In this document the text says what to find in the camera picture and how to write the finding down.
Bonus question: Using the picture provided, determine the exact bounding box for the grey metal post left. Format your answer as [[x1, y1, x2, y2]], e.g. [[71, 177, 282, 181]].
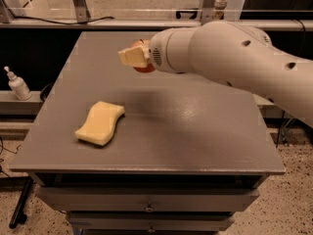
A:
[[72, 0, 91, 24]]

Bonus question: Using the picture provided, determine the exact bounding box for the grey drawer cabinet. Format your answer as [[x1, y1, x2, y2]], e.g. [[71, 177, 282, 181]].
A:
[[11, 31, 285, 235]]

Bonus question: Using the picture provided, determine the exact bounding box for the black cable on shelf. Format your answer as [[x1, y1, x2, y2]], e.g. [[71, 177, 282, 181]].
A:
[[0, 0, 115, 25]]

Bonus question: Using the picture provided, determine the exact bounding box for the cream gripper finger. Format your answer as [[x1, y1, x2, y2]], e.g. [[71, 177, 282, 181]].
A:
[[118, 46, 149, 68]]

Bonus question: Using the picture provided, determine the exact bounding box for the white pump bottle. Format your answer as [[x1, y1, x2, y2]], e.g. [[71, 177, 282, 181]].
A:
[[4, 67, 31, 101]]

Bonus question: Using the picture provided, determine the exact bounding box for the yellow sponge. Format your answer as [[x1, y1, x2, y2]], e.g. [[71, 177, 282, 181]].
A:
[[74, 101, 124, 146]]

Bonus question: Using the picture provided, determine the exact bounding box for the black stand leg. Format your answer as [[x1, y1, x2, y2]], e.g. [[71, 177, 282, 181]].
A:
[[9, 176, 33, 229]]

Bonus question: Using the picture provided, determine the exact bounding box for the grey metal post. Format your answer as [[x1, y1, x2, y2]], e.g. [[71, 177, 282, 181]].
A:
[[72, 0, 91, 24], [200, 0, 215, 24]]

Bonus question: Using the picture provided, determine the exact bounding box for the red apple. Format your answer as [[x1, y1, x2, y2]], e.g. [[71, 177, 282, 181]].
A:
[[131, 39, 155, 73]]

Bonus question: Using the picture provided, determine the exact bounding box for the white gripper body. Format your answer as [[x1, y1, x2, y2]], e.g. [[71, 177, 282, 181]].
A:
[[150, 27, 196, 73]]

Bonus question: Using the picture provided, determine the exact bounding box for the grey metal post right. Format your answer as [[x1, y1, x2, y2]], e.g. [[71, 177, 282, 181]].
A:
[[200, 0, 215, 24]]

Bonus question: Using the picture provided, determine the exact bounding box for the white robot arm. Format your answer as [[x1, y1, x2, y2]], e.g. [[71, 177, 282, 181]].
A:
[[118, 21, 313, 126]]

